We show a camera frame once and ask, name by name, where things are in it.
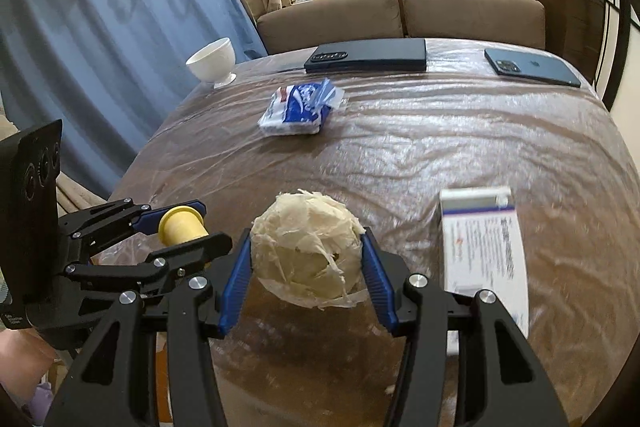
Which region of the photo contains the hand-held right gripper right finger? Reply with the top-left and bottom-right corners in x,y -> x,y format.
360,232 -> 571,427

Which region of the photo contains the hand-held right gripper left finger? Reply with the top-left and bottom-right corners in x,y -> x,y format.
42,227 -> 253,427

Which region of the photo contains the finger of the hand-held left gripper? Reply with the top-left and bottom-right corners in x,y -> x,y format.
65,232 -> 233,293
59,198 -> 207,240

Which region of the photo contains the small yellow cup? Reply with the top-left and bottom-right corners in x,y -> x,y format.
158,206 -> 210,248

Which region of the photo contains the beige paper ball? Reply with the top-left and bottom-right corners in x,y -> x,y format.
250,189 -> 368,312

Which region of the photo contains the white and purple medicine box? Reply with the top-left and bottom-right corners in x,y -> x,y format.
439,186 -> 531,355

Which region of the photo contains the person's left hand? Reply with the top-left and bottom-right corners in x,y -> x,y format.
0,329 -> 58,408

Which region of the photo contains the beige ribbed furniture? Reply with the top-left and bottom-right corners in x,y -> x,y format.
56,172 -> 108,219

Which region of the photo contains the white footed bowl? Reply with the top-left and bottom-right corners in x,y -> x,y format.
186,38 -> 237,88

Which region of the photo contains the blue and white tissue packet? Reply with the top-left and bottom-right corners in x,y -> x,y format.
257,78 -> 347,136

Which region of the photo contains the blue curtain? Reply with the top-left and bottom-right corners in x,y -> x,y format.
0,0 -> 268,198

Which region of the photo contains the black tablet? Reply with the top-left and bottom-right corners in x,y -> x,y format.
304,38 -> 427,74

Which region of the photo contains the dark blue smartphone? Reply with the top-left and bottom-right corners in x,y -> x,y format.
484,47 -> 582,88

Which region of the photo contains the brown sofa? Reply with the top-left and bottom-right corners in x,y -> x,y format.
256,0 -> 546,55

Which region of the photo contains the black framed room divider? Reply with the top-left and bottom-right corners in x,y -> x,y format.
597,0 -> 640,110

